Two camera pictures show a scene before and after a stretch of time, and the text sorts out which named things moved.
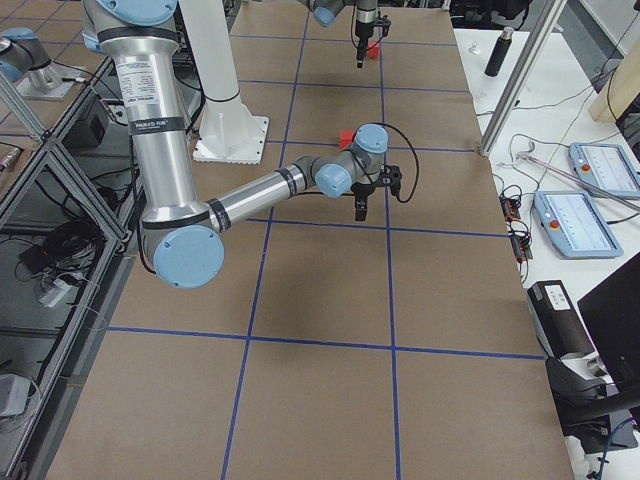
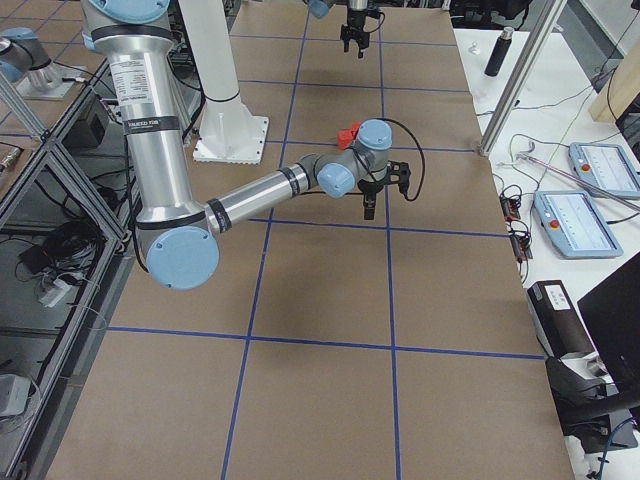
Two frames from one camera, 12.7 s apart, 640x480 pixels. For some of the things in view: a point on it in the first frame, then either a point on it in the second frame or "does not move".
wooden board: x=620 y=90 does not move
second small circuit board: x=520 y=247 does not move
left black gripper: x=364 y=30 → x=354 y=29
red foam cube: x=346 y=137 does not move
